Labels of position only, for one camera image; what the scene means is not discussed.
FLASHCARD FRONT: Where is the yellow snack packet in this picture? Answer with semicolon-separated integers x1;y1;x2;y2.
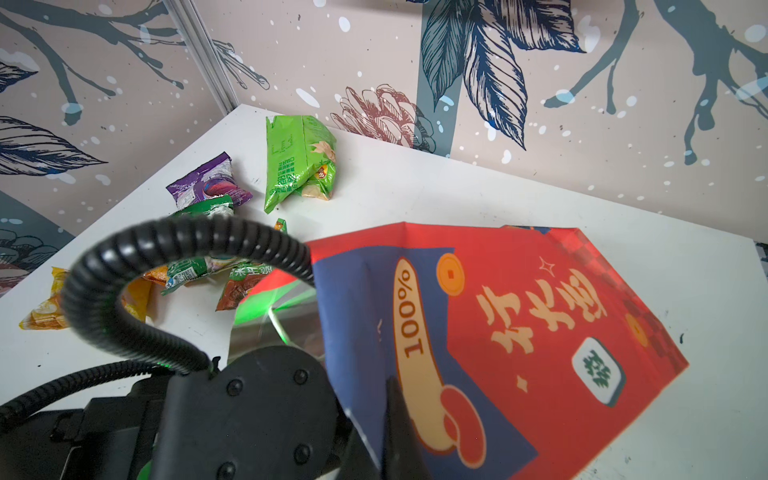
19;267;152;330

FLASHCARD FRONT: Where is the black corrugated cable hose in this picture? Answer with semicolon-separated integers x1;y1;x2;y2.
0;214;316;436

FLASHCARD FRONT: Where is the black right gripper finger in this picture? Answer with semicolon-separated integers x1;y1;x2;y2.
382;376;431;480

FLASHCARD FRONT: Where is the dark green snack packet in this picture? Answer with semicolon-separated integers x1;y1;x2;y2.
162;195;238;295

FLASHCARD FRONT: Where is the orange snack packet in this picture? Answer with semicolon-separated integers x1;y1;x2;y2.
142;265;169;286

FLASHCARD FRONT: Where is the bright green chips bag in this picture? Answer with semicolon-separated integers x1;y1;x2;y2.
264;115;337;214

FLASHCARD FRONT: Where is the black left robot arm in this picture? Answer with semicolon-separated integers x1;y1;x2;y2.
1;346;380;479

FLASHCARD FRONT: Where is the red paper gift bag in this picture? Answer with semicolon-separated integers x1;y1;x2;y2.
229;223;688;479

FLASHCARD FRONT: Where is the purple snack packet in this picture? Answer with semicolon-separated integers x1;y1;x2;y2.
166;152;253;210

